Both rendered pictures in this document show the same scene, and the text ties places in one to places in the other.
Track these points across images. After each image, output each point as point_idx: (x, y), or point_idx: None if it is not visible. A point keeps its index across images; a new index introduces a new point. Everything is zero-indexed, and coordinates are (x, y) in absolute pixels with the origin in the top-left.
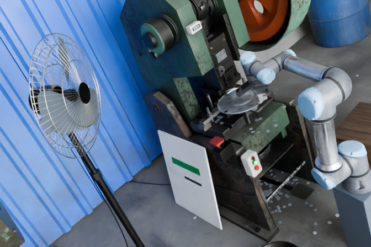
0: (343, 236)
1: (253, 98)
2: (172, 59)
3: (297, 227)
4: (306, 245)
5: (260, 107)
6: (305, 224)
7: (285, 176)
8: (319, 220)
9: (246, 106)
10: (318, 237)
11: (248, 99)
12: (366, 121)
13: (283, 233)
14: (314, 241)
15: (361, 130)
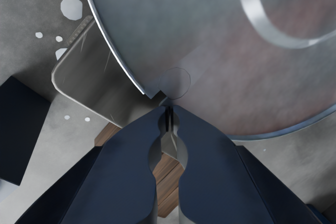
0: (31, 72)
1: (259, 54)
2: None
3: (52, 8)
4: (10, 18)
5: (102, 110)
6: (59, 23)
7: None
8: (65, 45)
9: None
10: (29, 39)
11: (278, 7)
12: (178, 166)
13: None
14: (20, 32)
15: (159, 162)
